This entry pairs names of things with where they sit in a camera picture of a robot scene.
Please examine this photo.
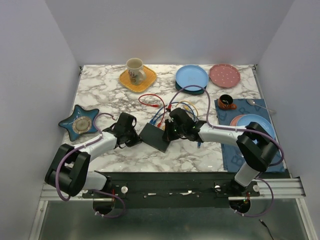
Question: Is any pink plate under blue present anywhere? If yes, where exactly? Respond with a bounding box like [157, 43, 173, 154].
[229, 114, 245, 127]

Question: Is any cream floral mug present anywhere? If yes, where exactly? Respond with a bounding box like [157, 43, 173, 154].
[126, 58, 147, 86]

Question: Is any yellow woven coaster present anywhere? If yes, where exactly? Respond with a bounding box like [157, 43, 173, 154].
[118, 65, 157, 94]

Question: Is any blue cloth placemat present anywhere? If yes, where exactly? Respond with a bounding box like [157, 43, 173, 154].
[214, 98, 271, 173]

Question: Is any blue star-shaped dish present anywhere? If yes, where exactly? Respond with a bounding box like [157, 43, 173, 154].
[58, 104, 100, 142]

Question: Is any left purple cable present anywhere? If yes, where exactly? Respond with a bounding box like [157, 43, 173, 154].
[55, 112, 126, 219]

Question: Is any purple cable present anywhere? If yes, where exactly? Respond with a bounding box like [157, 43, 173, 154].
[55, 112, 126, 219]
[167, 84, 285, 218]

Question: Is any black network switch box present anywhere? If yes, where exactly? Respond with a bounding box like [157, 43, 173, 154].
[139, 123, 170, 153]

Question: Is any brown orange cup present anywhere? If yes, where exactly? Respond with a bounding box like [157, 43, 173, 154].
[217, 94, 237, 110]

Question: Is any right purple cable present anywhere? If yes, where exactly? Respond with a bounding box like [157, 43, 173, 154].
[167, 84, 285, 218]

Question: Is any metal spoon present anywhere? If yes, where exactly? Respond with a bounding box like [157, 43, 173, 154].
[246, 99, 277, 114]

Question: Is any dark teal plate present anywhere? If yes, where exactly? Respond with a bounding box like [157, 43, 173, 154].
[182, 84, 207, 96]

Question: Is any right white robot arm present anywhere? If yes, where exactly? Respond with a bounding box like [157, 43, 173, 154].
[162, 106, 284, 196]

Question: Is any yellow ethernet cable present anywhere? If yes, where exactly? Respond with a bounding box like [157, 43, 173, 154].
[177, 100, 198, 117]

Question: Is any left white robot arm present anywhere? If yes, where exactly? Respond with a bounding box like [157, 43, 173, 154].
[44, 112, 141, 201]

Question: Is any black mounting base plate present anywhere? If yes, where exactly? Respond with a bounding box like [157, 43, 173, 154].
[82, 172, 262, 214]

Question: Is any aluminium rail frame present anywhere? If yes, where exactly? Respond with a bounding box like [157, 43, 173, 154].
[27, 65, 313, 240]

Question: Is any pink dotted plate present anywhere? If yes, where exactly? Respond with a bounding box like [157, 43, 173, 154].
[208, 63, 241, 89]

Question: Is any light blue plate on mat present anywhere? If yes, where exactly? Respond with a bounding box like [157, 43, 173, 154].
[236, 114, 276, 139]

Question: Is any red ethernet cable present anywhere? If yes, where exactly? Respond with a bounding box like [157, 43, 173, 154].
[138, 93, 166, 128]

